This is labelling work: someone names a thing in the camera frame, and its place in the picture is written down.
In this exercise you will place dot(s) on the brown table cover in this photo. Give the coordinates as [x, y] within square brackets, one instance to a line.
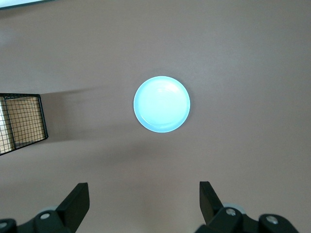
[230, 48]

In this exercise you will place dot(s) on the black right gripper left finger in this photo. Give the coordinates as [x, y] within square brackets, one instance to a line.
[73, 208]

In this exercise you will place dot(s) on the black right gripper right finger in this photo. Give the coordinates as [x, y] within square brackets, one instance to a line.
[211, 208]

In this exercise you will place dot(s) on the light blue round plate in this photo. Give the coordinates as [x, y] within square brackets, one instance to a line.
[161, 104]

